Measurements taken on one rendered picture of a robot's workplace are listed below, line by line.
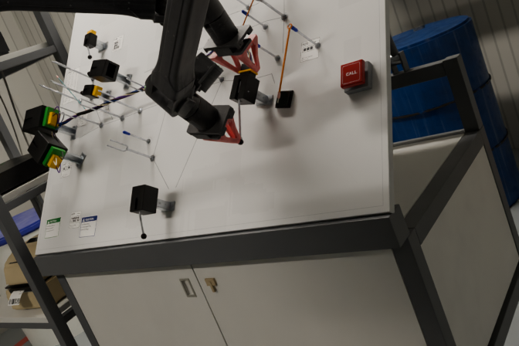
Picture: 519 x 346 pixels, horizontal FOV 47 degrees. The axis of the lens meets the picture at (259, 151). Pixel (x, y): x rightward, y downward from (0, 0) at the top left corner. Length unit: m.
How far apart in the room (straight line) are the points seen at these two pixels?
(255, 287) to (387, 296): 0.33
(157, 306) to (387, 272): 0.72
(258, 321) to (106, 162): 0.63
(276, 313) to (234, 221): 0.25
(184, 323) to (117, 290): 0.24
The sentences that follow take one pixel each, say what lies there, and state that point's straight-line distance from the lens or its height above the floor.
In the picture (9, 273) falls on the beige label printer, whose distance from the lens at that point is 2.24.
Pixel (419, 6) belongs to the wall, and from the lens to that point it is 3.73.
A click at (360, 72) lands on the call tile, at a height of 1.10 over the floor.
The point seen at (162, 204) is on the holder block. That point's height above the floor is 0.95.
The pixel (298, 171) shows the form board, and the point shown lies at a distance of 1.25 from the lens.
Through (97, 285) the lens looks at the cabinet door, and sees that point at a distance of 1.85.
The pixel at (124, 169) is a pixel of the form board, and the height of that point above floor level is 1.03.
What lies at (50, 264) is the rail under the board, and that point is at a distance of 1.89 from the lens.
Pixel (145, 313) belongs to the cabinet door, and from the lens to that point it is 1.77.
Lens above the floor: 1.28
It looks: 12 degrees down
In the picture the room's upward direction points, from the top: 22 degrees counter-clockwise
